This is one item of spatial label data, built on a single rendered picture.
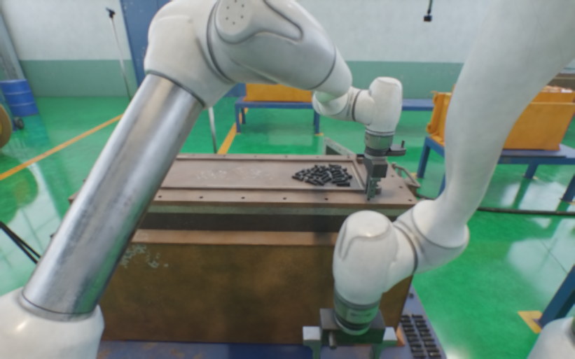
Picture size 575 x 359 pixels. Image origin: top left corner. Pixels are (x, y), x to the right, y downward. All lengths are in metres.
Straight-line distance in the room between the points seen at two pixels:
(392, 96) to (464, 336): 2.04
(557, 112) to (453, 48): 7.05
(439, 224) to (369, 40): 9.90
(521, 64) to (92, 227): 0.51
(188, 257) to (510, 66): 1.05
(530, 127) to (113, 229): 4.50
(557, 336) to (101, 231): 0.63
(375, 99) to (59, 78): 12.11
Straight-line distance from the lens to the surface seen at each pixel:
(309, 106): 6.04
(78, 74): 12.20
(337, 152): 1.99
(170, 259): 1.16
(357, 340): 0.68
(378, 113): 0.90
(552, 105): 4.67
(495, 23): 0.29
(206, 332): 1.45
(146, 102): 0.48
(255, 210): 1.03
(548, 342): 0.54
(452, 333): 2.58
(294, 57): 0.41
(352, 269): 0.50
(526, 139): 4.65
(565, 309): 2.87
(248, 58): 0.40
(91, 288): 0.51
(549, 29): 0.28
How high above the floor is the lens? 1.89
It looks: 27 degrees down
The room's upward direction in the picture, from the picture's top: 1 degrees clockwise
